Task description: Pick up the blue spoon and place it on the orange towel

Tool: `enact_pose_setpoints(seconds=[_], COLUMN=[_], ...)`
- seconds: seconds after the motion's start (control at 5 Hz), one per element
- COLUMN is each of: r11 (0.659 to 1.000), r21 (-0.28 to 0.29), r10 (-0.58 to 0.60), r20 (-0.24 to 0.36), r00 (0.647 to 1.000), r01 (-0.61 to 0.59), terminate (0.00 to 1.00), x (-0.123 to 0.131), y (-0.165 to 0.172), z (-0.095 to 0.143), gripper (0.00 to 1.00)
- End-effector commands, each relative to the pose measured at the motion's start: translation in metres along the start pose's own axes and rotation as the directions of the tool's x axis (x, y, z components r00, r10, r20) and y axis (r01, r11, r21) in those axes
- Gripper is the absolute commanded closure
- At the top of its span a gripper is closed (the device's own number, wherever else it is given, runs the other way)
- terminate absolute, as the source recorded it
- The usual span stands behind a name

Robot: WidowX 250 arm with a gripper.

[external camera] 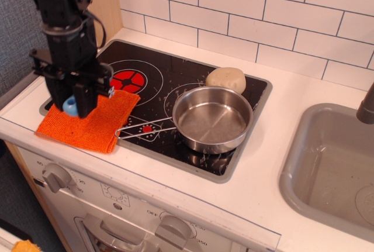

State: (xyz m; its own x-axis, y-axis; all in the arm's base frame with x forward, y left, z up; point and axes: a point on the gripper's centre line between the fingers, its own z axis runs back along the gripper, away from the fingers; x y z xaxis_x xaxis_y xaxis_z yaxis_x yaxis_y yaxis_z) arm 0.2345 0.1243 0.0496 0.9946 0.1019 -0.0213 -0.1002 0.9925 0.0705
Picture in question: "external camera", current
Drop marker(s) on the steel pan with wire handle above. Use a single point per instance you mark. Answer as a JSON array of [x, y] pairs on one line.
[[209, 120]]

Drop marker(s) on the orange towel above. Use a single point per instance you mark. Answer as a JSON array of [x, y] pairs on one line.
[[96, 132]]

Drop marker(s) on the grey faucet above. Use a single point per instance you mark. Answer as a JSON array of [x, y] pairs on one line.
[[365, 112]]

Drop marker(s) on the oven door with handle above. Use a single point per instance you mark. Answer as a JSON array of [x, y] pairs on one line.
[[114, 234]]

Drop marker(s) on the beige toy potato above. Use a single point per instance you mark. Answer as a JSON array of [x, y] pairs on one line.
[[231, 78]]

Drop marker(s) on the wooden side post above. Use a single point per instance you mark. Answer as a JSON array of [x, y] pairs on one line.
[[108, 6]]

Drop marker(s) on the grey sink basin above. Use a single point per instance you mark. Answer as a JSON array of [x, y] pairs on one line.
[[328, 172]]

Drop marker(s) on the orange cloth at corner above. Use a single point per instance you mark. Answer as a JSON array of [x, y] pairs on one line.
[[25, 246]]

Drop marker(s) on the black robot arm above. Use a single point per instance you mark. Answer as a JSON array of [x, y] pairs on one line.
[[67, 13]]

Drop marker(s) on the grey left oven knob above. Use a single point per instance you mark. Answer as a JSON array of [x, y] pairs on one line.
[[56, 177]]

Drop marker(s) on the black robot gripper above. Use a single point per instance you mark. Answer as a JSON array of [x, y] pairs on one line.
[[70, 66]]

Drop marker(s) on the blue handled grey spoon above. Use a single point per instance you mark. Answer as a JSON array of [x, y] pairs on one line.
[[70, 106]]

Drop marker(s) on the grey right oven knob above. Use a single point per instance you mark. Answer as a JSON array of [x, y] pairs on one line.
[[174, 231]]

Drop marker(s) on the grey oven knob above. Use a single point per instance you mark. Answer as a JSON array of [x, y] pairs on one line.
[[56, 177], [174, 231]]

